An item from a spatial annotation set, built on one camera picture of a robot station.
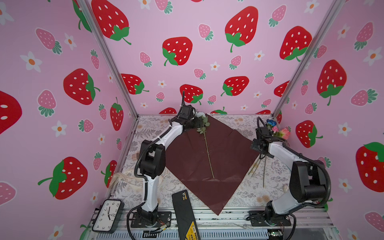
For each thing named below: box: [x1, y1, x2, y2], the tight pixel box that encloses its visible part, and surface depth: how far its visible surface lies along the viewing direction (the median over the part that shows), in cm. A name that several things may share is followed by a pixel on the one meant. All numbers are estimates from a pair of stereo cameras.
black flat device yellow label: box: [171, 189, 202, 240], surface depth 75 cm
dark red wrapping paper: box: [165, 113, 260, 216], surface depth 97 cm
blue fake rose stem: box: [266, 119, 277, 128], surface depth 113 cm
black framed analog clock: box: [92, 199, 125, 234], surface depth 74 cm
